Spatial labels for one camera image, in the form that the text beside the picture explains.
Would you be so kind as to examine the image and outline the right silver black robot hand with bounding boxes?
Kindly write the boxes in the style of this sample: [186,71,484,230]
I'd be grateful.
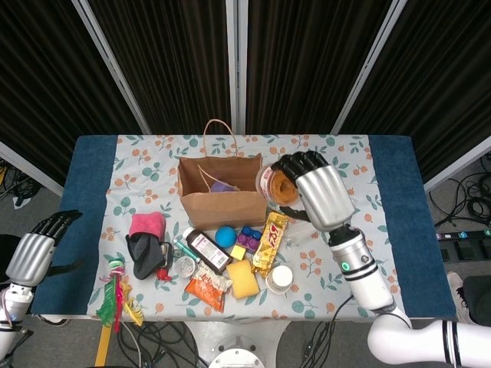
[271,150,356,233]

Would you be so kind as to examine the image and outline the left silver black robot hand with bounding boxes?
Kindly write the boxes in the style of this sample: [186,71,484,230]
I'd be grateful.
[5,209,84,287]

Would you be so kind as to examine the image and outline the mont blanc dessert plastic cup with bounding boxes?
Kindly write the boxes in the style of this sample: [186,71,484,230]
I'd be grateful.
[255,165,301,204]

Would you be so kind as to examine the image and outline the white paper cup stack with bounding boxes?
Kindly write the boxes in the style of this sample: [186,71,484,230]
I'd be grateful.
[265,264,295,295]

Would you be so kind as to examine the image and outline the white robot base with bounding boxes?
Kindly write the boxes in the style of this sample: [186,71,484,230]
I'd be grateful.
[183,320,289,368]

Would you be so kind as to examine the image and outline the yellow candy bar wrapper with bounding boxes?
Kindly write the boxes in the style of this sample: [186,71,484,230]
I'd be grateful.
[251,210,288,279]

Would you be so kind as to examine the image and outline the brown paper bag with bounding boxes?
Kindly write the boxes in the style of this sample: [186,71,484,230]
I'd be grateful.
[177,119,269,231]

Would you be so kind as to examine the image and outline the teal marker pen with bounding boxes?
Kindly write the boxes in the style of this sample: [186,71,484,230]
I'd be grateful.
[172,238,201,262]

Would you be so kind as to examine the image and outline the orange snack packet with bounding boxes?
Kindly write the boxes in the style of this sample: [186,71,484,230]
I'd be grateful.
[183,264,234,312]

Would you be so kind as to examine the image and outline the purple blue building block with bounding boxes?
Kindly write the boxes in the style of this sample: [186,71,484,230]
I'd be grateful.
[236,225,264,253]

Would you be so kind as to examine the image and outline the colourful feather toy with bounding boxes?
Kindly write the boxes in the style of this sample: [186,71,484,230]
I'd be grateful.
[94,257,145,333]

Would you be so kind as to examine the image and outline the blue table pad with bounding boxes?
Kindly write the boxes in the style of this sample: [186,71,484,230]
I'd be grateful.
[31,133,456,319]

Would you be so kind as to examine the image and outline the blue ball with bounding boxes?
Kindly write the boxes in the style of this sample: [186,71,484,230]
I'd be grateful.
[215,225,239,247]

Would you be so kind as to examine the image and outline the dark grey cloth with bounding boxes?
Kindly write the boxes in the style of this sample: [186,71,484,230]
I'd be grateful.
[125,233,165,280]

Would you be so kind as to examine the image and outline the yellow sponge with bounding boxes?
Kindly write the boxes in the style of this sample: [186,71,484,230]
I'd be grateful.
[226,259,261,300]

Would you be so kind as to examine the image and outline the pink towel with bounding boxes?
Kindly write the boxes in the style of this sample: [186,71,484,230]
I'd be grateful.
[128,211,166,241]

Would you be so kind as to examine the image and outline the brown medicine bottle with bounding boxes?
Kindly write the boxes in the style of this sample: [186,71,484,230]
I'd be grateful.
[183,226,234,275]

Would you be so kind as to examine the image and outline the black ribbed partition panel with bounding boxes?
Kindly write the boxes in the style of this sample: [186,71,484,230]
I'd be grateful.
[331,0,491,192]
[72,0,237,135]
[0,0,151,196]
[237,0,400,135]

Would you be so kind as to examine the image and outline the black power strip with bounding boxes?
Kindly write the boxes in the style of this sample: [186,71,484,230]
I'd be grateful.
[435,228,491,242]

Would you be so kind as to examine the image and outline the black floor pedal unit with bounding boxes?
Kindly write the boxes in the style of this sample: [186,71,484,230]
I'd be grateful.
[439,239,491,265]

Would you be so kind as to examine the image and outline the round clear tin with clips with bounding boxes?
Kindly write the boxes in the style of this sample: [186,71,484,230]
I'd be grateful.
[174,255,199,278]

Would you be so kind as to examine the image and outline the floral tablecloth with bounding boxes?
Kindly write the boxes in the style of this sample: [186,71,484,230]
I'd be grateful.
[86,133,407,322]

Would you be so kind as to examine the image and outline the white shoe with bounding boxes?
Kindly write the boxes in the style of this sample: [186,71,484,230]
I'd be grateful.
[447,271,475,325]

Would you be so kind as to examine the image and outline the black floor cable tangle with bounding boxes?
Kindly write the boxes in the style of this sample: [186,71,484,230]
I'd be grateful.
[295,320,335,368]
[0,155,43,210]
[117,321,201,368]
[428,152,491,228]

